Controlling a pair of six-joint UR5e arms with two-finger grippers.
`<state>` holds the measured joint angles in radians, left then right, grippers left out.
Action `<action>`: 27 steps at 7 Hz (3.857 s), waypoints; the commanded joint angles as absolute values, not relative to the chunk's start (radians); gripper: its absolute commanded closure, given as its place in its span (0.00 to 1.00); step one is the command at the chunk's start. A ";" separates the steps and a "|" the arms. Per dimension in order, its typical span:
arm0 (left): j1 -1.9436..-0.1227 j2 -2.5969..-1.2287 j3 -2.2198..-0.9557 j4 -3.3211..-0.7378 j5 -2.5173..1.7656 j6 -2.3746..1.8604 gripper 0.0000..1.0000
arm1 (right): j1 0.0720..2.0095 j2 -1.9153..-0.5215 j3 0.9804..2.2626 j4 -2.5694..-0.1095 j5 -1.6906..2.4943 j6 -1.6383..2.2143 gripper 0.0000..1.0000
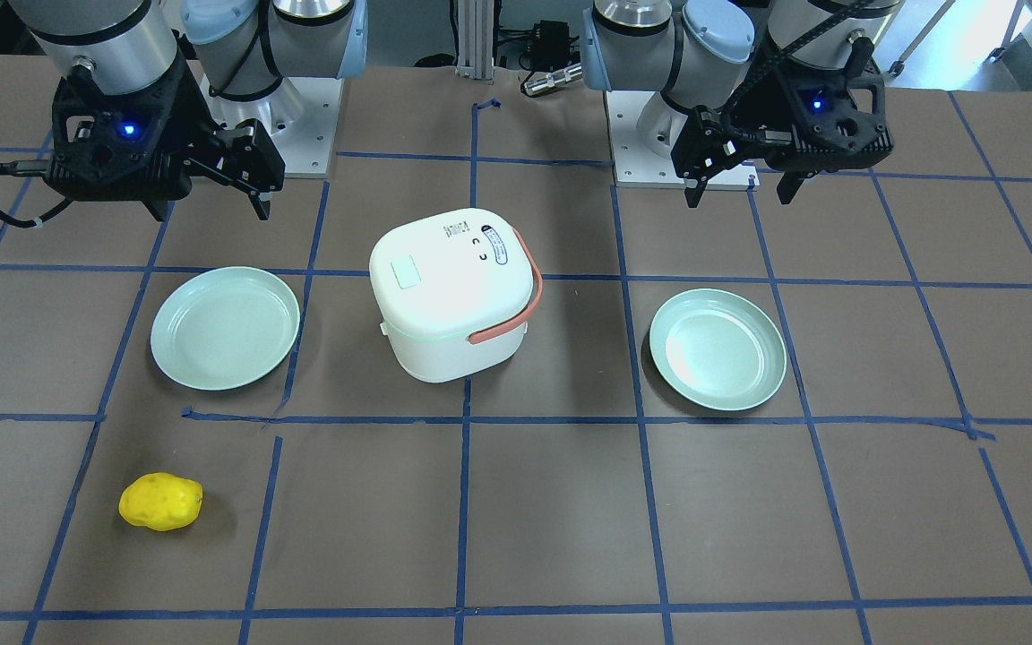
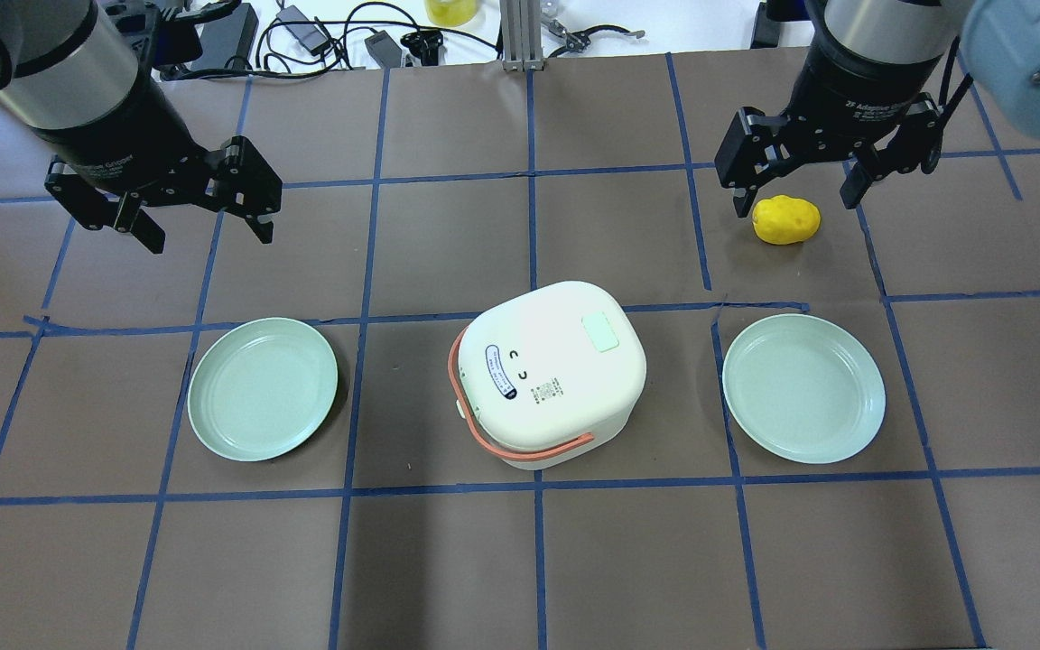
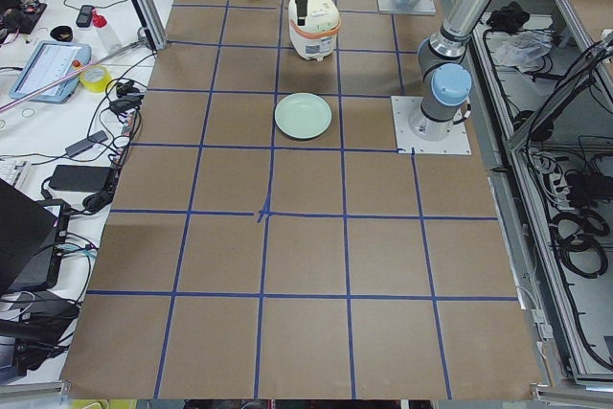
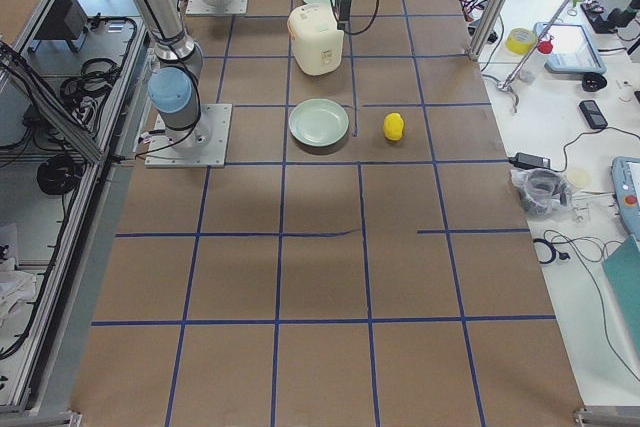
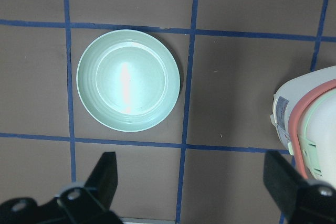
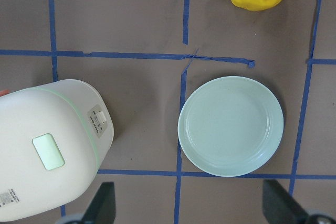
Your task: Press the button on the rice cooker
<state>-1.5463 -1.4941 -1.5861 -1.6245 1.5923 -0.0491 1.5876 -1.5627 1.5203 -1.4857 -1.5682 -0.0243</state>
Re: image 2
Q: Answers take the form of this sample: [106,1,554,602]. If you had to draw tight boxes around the green plate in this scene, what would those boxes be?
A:
[722,313,887,465]
[186,317,339,462]

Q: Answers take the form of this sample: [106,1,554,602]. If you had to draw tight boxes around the white rice cooker orange handle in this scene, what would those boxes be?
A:
[447,281,646,470]

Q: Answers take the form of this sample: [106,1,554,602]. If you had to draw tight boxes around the left green plate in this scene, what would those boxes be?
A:
[186,317,339,462]

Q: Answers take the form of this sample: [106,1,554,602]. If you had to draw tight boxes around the yellow lemon toy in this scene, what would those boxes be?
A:
[751,196,822,246]

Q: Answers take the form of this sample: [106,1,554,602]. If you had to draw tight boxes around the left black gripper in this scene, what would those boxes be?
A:
[0,0,283,255]

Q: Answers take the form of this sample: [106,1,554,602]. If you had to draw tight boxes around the aluminium frame post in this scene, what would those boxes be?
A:
[499,0,545,71]

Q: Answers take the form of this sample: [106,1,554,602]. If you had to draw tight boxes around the black power adapter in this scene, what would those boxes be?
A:
[276,5,330,55]

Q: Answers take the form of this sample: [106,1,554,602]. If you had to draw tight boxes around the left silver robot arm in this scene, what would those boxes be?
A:
[0,1,282,254]

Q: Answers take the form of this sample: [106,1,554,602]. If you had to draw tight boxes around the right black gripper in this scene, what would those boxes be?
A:
[716,1,950,218]

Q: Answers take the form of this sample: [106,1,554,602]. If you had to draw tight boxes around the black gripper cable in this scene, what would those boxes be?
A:
[922,36,977,177]

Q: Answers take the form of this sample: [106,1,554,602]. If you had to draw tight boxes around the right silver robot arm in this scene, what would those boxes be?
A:
[714,1,1040,217]

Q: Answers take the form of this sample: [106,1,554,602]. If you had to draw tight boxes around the yellow tape roll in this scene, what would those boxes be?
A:
[423,0,479,28]

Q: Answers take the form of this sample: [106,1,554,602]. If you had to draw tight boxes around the right green plate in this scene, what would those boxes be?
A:
[722,313,887,465]

